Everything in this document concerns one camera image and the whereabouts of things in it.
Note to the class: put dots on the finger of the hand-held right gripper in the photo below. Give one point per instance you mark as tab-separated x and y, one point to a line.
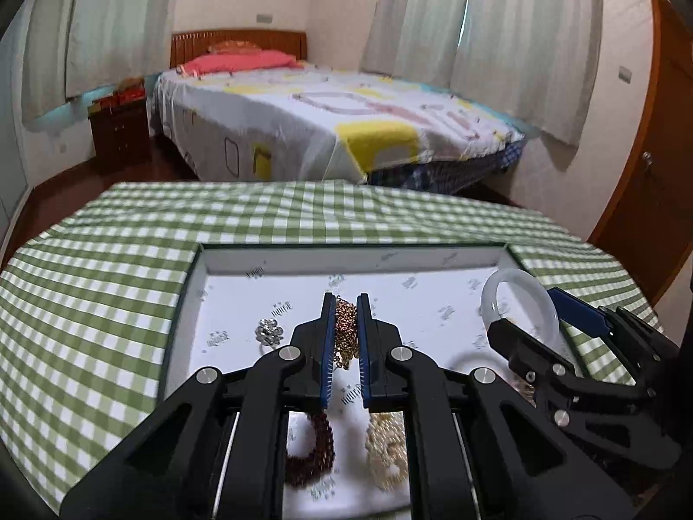
520	344
579	311

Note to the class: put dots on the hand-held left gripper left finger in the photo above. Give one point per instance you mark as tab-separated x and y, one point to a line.
326	346

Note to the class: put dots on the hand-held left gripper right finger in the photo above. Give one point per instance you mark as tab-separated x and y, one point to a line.
364	346

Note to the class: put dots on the white jade bangle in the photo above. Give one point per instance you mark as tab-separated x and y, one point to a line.
487	298

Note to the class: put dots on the silver rhinestone brooch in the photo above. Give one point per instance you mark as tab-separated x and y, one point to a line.
269	332

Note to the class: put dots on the white shallow tray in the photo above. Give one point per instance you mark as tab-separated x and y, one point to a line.
379	281

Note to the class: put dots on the wooden door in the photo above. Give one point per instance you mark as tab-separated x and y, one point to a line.
649	173

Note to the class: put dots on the metal door knob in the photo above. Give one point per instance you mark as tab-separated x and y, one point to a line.
647	162

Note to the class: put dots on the blue checked bed cover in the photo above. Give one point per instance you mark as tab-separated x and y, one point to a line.
449	170

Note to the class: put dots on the green checked tablecloth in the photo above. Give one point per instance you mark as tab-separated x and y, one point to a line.
108	292

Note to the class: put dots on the bed with patterned cover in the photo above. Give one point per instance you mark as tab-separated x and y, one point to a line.
303	119

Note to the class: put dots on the white curtain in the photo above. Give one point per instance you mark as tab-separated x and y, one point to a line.
46	43
124	21
417	16
530	43

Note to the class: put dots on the dark wooden nightstand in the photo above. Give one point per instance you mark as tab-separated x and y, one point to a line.
120	130

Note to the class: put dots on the pink pillow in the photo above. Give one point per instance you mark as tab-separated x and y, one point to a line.
238	60

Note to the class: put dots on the small orange cushion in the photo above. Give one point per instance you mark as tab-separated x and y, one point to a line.
233	45

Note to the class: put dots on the wooden bed headboard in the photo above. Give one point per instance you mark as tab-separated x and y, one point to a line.
238	40

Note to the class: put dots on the red box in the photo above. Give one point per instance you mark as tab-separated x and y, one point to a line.
116	102

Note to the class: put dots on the brown plush toy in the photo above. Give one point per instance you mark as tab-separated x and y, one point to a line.
131	84

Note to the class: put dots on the glass sliding wardrobe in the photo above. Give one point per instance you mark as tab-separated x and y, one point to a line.
11	146

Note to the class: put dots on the wall light switch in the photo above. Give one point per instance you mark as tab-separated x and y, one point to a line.
626	74

